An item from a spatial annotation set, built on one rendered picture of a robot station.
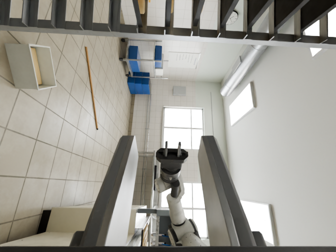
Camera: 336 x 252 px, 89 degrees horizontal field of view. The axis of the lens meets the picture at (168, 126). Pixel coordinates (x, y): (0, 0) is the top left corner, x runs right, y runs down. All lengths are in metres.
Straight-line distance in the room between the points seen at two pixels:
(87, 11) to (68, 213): 1.61
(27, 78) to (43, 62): 0.23
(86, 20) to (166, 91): 5.22
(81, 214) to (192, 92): 4.91
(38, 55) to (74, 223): 1.41
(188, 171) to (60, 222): 3.77
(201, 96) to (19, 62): 5.08
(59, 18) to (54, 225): 1.64
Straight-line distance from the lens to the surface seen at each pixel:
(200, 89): 6.03
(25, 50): 1.54
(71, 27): 0.73
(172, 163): 0.68
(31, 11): 0.82
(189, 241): 0.86
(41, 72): 1.75
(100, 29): 0.70
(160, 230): 1.84
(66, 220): 1.92
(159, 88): 5.89
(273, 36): 0.73
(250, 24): 0.69
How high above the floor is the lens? 1.04
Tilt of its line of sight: 2 degrees up
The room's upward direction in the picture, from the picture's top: 92 degrees clockwise
